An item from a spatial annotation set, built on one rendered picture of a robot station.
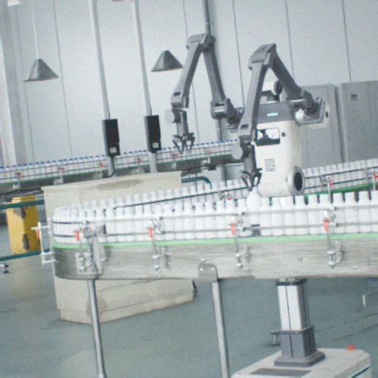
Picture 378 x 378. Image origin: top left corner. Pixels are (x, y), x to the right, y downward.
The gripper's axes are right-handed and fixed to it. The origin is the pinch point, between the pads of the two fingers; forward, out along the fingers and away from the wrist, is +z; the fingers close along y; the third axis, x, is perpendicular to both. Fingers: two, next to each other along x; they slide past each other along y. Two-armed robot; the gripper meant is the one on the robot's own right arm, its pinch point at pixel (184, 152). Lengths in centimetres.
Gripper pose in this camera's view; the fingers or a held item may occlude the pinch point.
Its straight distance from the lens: 467.2
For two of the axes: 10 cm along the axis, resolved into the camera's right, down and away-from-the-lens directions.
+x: 8.2, -0.6, -5.7
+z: 1.1, 9.9, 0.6
